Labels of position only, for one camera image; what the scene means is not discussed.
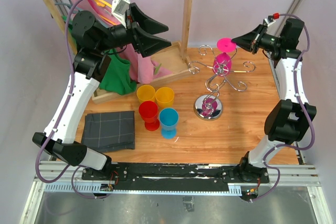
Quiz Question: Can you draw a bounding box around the wooden clothes rack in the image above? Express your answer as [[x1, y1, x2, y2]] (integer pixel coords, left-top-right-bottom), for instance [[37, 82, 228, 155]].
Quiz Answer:
[[43, 0, 193, 104]]

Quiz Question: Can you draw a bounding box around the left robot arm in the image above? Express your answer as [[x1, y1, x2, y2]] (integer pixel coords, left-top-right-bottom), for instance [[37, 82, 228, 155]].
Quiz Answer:
[[32, 3, 171, 180]]

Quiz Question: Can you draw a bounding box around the magenta wine glass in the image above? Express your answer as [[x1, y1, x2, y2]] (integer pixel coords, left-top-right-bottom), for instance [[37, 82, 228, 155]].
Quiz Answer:
[[213, 38, 236, 76]]

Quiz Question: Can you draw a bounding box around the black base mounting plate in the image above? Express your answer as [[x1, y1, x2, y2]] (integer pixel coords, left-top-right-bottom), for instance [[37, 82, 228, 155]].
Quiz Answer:
[[82, 163, 269, 189]]

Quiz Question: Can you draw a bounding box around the yellow wine glass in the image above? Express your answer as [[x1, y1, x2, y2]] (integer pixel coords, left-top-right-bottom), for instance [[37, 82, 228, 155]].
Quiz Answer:
[[155, 87, 175, 109], [136, 84, 156, 103]]

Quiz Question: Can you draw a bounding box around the red wine glass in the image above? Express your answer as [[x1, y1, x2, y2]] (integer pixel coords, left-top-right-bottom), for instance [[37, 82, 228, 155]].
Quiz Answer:
[[139, 101, 160, 131]]

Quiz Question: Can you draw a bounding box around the grey clothes hanger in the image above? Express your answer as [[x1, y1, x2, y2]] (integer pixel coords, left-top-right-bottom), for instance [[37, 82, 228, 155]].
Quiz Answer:
[[55, 0, 73, 15]]

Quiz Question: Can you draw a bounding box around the blue wine glass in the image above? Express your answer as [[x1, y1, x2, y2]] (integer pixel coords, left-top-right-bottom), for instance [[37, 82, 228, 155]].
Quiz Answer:
[[159, 108, 179, 139]]

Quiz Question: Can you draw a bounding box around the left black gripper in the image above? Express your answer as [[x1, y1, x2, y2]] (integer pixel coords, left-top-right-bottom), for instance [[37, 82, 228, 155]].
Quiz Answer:
[[97, 3, 172, 57]]

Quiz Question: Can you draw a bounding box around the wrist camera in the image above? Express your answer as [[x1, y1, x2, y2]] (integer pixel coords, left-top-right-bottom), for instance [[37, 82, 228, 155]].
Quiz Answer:
[[262, 15, 276, 27], [111, 0, 131, 27]]

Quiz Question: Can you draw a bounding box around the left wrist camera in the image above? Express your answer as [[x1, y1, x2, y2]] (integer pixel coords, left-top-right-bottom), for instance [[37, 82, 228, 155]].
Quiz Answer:
[[111, 0, 131, 27]]

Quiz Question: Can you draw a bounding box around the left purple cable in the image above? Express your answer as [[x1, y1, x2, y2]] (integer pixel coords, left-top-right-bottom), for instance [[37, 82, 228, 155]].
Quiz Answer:
[[35, 0, 111, 200]]

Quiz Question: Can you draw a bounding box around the dark grey folded cloth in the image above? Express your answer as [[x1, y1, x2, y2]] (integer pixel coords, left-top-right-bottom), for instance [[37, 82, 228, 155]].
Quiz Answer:
[[81, 111, 135, 153]]

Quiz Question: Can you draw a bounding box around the pink t-shirt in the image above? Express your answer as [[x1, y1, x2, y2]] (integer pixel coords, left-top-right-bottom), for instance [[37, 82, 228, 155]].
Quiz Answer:
[[76, 0, 172, 84]]

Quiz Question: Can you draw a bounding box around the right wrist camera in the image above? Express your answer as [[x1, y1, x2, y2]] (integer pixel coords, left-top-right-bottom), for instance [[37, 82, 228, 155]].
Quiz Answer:
[[262, 15, 276, 27]]

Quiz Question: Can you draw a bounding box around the green tank top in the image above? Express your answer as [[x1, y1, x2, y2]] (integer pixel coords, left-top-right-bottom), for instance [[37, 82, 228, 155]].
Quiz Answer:
[[70, 10, 137, 95]]

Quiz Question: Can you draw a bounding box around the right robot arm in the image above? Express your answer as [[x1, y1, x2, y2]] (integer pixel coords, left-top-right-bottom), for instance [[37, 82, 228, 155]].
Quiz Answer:
[[232, 13, 317, 182]]

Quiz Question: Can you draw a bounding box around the green wine glass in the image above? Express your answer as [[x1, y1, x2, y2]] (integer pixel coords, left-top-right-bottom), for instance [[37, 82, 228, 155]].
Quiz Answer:
[[154, 63, 162, 74]]

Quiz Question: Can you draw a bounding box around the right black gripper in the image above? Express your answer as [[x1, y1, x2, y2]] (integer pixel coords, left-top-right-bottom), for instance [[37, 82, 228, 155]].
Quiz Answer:
[[231, 24, 282, 55]]

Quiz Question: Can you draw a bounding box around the grey cable duct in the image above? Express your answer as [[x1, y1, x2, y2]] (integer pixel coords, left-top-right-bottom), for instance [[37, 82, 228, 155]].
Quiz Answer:
[[45, 182, 242, 196]]

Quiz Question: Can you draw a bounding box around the chrome wine glass rack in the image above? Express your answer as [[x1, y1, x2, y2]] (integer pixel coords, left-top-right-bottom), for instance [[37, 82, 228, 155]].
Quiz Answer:
[[188, 45, 256, 121]]

